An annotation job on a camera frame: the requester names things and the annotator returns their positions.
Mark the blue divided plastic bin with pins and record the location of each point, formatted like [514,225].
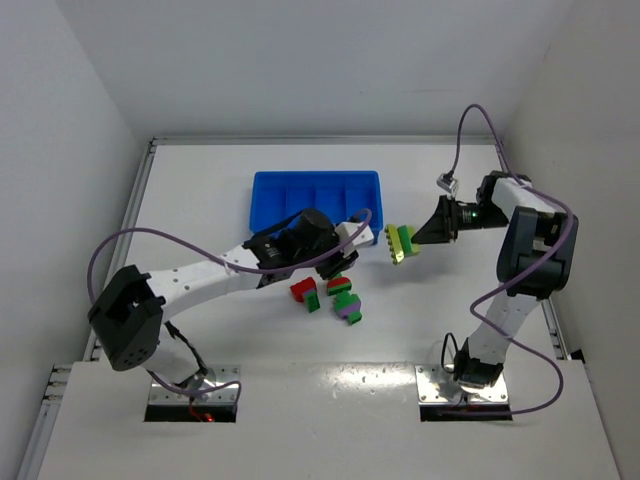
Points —
[277,195]

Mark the metal base plate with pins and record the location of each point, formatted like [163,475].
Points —
[220,387]
[435,388]

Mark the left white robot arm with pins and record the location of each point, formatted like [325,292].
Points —
[132,316]

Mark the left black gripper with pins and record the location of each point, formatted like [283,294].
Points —
[338,263]

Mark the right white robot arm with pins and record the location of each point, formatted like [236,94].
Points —
[534,261]

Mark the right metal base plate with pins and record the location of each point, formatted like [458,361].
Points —
[435,388]

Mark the dark green lego brick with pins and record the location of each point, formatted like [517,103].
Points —
[411,240]

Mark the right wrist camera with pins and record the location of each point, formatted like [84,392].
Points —
[448,183]

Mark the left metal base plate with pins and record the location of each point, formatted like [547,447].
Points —
[220,387]

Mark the long lime lego brick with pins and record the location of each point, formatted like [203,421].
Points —
[398,242]

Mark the red purple green lego stack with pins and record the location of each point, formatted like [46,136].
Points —
[305,292]

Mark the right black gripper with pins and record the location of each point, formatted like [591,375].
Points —
[445,220]

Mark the red yellow green lego stack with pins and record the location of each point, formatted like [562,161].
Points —
[338,284]

